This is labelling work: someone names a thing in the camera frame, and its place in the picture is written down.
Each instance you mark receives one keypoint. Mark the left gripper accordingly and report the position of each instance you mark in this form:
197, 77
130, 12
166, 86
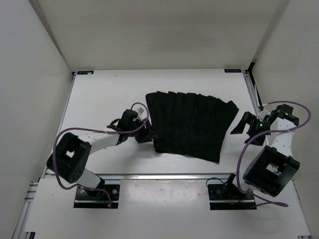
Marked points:
147, 134

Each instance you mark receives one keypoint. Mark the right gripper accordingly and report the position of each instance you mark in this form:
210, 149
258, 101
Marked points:
248, 119

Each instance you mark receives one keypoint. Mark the black pleated skirt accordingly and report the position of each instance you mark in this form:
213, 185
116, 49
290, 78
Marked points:
190, 124

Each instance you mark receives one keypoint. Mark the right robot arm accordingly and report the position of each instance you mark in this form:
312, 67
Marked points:
274, 166

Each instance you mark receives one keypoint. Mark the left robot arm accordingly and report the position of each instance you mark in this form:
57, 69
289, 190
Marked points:
71, 152

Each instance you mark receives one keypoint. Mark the right blue corner label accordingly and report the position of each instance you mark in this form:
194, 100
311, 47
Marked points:
232, 71

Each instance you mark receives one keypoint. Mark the blue corner label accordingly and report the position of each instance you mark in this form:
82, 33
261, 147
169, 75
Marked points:
85, 72
232, 71

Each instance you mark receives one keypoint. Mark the left blue corner label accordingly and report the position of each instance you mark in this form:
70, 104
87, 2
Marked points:
85, 72

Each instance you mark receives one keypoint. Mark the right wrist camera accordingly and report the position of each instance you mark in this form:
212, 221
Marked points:
263, 113

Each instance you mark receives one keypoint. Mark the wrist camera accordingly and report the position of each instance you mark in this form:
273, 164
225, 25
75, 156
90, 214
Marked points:
140, 112
263, 113

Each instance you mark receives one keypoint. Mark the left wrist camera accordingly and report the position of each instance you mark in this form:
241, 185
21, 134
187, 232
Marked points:
140, 112

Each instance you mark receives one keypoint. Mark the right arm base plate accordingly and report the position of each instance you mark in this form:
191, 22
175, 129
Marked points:
224, 195

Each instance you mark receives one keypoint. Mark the front aluminium rail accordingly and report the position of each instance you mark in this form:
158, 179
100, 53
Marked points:
162, 177

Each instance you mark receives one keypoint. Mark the left aluminium rail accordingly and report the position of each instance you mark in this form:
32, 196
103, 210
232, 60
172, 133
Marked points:
19, 232

